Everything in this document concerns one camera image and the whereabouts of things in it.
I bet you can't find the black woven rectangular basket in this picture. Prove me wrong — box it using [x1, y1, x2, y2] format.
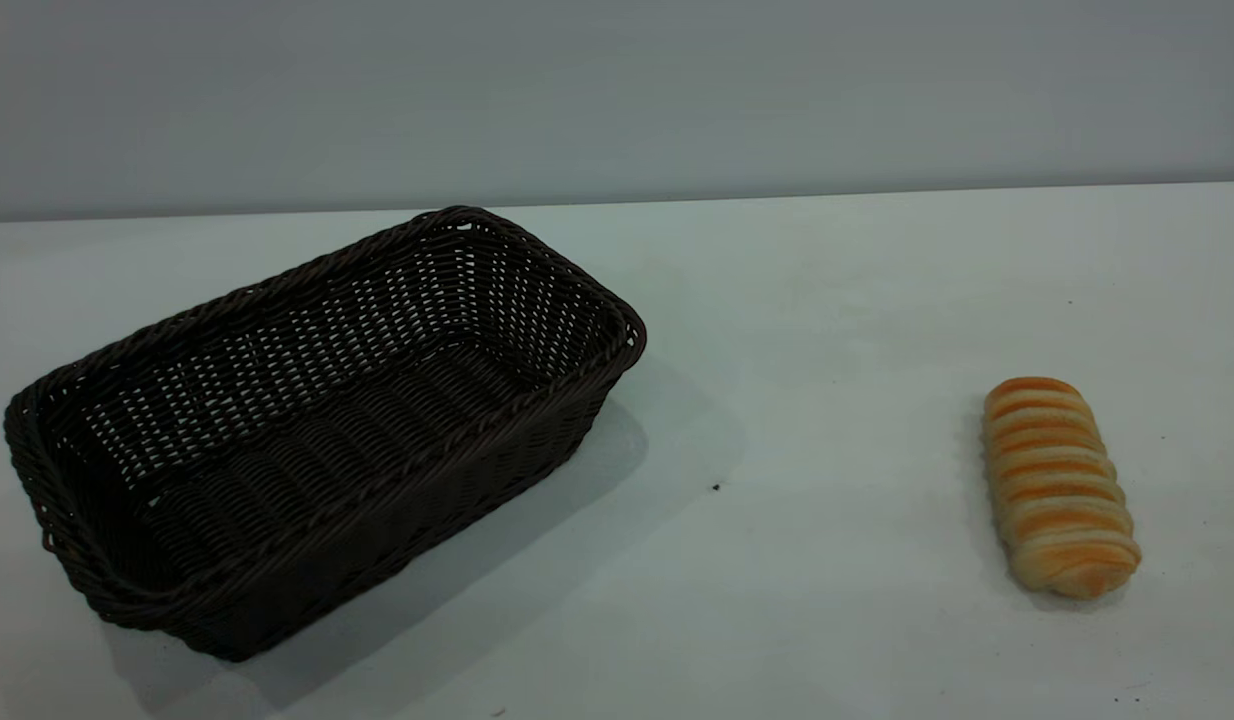
[3, 206, 648, 663]

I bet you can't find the striped golden bread roll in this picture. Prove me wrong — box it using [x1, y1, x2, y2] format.
[982, 377, 1143, 601]

